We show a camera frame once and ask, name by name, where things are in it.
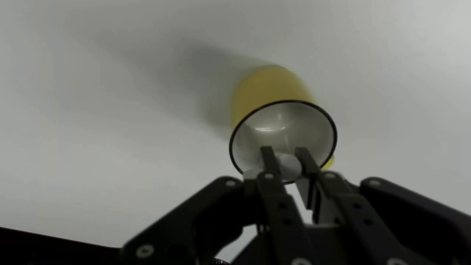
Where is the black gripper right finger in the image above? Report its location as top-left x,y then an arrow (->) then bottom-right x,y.
296,147 -> 471,265

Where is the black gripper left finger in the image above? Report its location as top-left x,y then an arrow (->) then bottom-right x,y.
120,145 -> 315,265

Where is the yellow enamel mug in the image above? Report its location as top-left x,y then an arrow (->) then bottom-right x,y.
229,64 -> 339,173

